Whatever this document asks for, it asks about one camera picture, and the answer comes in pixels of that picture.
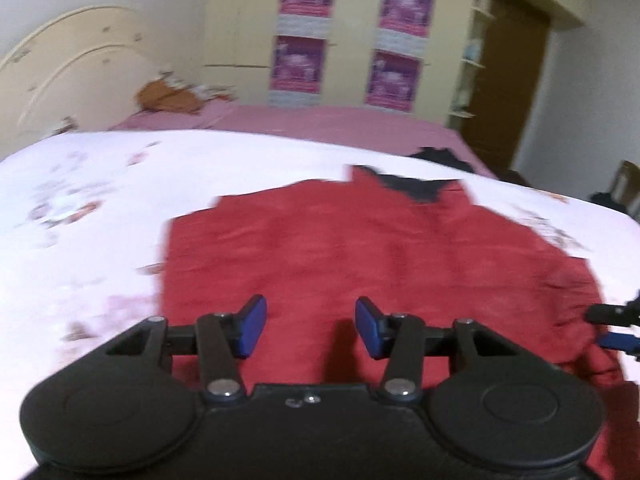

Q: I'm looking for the white floral blanket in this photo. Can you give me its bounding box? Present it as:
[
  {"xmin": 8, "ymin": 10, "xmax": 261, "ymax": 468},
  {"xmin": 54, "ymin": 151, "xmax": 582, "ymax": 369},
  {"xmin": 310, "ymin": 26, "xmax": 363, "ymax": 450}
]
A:
[{"xmin": 0, "ymin": 129, "xmax": 640, "ymax": 480}]

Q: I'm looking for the black cloth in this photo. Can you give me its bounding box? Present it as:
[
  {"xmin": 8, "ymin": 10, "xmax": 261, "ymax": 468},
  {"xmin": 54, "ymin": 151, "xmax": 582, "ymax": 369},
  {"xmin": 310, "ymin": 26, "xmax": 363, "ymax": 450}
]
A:
[{"xmin": 407, "ymin": 146, "xmax": 473, "ymax": 172}]

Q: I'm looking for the pink bed sheet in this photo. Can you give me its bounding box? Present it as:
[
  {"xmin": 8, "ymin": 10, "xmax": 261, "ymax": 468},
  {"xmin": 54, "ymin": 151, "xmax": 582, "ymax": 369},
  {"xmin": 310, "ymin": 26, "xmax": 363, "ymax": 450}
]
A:
[{"xmin": 107, "ymin": 99, "xmax": 498, "ymax": 180}]

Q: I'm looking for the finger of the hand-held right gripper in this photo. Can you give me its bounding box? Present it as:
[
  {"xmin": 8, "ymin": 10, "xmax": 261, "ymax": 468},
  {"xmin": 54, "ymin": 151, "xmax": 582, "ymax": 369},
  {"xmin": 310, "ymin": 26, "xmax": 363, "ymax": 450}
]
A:
[
  {"xmin": 596, "ymin": 329, "xmax": 640, "ymax": 357},
  {"xmin": 584, "ymin": 289, "xmax": 640, "ymax": 327}
]

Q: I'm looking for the cream bed headboard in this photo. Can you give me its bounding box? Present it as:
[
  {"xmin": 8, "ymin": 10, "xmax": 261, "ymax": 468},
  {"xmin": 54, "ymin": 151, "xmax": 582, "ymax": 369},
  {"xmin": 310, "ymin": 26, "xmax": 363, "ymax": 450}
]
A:
[{"xmin": 0, "ymin": 6, "xmax": 168, "ymax": 151}]

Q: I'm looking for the orange cloth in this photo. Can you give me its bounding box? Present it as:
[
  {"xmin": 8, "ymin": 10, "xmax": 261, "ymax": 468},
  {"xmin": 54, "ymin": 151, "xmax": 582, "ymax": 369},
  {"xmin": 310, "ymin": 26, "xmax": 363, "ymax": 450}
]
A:
[{"xmin": 137, "ymin": 76, "xmax": 203, "ymax": 113}]

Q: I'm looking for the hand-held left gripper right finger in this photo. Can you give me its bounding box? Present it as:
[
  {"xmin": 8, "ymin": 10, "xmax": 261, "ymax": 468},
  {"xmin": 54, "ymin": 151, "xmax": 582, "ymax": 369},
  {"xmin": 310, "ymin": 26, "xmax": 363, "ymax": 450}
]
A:
[{"xmin": 354, "ymin": 297, "xmax": 522, "ymax": 404}]

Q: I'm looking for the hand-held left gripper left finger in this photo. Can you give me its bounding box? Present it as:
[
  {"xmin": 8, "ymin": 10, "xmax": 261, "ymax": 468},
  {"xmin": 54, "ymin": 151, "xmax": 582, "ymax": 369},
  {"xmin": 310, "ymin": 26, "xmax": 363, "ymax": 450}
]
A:
[{"xmin": 102, "ymin": 294, "xmax": 268, "ymax": 404}]

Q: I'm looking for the cream wardrobe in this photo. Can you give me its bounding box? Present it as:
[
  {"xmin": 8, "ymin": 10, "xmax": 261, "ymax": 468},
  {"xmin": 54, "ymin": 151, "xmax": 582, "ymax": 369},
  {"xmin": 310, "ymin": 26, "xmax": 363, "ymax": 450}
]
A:
[{"xmin": 202, "ymin": 0, "xmax": 483, "ymax": 128}]

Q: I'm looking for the brown wooden door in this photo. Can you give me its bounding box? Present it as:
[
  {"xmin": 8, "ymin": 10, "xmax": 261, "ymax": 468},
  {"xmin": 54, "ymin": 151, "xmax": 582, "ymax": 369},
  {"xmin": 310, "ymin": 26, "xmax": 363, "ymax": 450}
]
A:
[{"xmin": 462, "ymin": 0, "xmax": 553, "ymax": 173}]

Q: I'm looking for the white corner shelf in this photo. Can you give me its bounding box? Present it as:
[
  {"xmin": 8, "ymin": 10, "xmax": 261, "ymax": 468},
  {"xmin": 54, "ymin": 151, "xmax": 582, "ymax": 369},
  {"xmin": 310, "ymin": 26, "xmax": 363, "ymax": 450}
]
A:
[{"xmin": 447, "ymin": 0, "xmax": 493, "ymax": 131}]

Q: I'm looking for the red garment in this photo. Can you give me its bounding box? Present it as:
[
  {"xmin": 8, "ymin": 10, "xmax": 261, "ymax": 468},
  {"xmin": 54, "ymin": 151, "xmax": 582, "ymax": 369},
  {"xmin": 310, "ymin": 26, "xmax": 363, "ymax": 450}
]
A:
[{"xmin": 154, "ymin": 165, "xmax": 629, "ymax": 480}]

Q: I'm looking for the wooden chair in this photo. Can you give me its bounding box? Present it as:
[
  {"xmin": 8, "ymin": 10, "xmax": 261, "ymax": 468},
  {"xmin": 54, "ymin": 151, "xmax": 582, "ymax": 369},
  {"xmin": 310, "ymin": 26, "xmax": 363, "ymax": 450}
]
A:
[{"xmin": 590, "ymin": 160, "xmax": 640, "ymax": 221}]

